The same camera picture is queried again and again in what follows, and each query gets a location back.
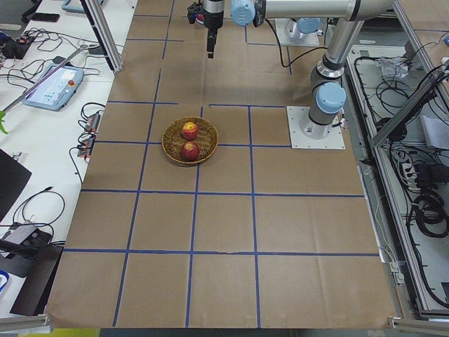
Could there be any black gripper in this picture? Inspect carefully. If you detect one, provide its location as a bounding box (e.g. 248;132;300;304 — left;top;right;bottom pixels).
187;0;224;58

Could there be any red apple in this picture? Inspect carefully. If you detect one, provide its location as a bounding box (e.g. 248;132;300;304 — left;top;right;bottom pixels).
182;121;199;140
180;141;200;161

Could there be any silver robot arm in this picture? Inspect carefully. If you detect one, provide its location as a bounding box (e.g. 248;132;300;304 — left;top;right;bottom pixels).
229;0;393;140
286;18;321;39

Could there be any woven wicker basket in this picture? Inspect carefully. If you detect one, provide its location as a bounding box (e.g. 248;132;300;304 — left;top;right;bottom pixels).
162;117;218;166

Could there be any orange usb hub upper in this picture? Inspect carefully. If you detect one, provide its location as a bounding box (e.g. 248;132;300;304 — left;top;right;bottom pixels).
84;112;101;133

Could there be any orange usb hub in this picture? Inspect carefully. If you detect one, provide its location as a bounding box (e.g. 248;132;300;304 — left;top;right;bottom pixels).
84;112;101;133
77;137;95;159

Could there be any black smartphone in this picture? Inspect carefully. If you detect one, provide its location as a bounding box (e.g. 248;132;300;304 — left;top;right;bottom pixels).
31;13;60;22

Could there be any blue teach pendant tablet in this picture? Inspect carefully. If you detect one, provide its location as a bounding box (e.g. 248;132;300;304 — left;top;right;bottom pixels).
22;65;84;111

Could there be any orange usb hub lower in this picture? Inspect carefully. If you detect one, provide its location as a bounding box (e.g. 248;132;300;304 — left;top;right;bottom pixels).
77;137;95;159

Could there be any black laptop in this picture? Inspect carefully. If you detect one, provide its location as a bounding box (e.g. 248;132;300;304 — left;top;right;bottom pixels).
0;150;32;220

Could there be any grey adapter box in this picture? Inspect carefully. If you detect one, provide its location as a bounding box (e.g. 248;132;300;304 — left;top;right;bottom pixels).
1;225;52;256

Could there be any aluminium frame post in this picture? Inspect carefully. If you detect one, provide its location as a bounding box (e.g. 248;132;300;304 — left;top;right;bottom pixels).
81;0;123;73

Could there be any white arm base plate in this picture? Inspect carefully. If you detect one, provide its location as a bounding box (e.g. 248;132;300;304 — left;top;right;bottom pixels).
286;106;345;150

